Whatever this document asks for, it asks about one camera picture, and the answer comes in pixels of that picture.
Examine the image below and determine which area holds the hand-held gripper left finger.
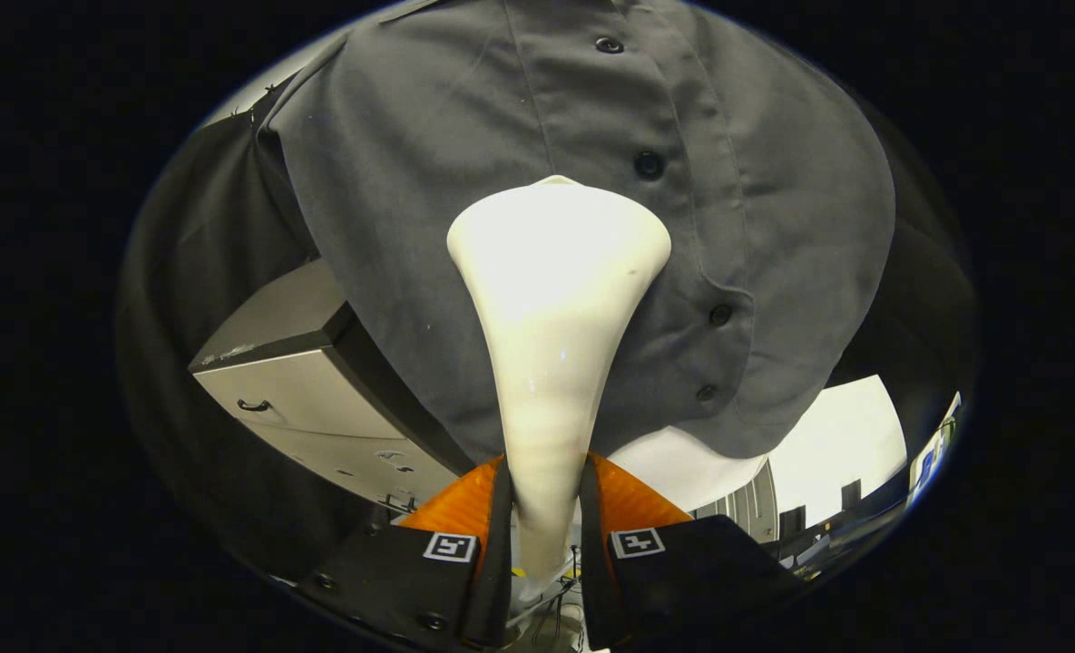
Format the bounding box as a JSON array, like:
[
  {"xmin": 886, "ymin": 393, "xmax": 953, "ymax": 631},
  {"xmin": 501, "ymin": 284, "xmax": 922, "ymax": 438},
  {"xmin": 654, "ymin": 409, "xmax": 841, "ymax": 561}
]
[{"xmin": 299, "ymin": 455, "xmax": 513, "ymax": 650}]

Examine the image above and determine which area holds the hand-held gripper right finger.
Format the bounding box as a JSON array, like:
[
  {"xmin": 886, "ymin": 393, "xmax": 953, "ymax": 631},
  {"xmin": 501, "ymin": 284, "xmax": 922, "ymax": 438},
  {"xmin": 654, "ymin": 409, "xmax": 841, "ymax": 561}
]
[{"xmin": 579, "ymin": 451, "xmax": 806, "ymax": 650}]

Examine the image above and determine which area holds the white garment steamer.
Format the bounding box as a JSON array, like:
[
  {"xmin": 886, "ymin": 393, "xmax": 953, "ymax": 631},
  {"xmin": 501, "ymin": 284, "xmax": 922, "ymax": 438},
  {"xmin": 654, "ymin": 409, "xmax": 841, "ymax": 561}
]
[{"xmin": 446, "ymin": 175, "xmax": 672, "ymax": 604}]

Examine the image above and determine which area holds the grey button shirt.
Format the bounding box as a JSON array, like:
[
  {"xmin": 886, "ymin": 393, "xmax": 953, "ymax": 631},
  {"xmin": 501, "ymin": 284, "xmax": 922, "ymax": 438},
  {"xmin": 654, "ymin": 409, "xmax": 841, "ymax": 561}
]
[{"xmin": 256, "ymin": 0, "xmax": 896, "ymax": 465}]

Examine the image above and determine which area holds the white mannequin torso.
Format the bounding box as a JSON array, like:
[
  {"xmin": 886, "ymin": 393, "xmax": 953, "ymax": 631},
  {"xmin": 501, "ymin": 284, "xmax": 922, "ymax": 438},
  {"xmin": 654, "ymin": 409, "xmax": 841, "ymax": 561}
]
[{"xmin": 608, "ymin": 424, "xmax": 769, "ymax": 513}]

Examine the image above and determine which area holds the grey drawer cabinet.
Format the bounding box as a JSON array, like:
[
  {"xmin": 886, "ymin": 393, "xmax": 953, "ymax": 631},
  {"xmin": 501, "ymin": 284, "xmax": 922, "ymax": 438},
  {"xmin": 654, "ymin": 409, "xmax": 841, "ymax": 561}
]
[{"xmin": 188, "ymin": 258, "xmax": 474, "ymax": 513}]

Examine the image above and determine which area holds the black backdrop cloth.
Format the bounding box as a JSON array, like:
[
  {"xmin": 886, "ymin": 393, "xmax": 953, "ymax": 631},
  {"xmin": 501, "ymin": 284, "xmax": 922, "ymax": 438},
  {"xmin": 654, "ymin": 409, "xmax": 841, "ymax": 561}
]
[{"xmin": 118, "ymin": 82, "xmax": 981, "ymax": 581}]

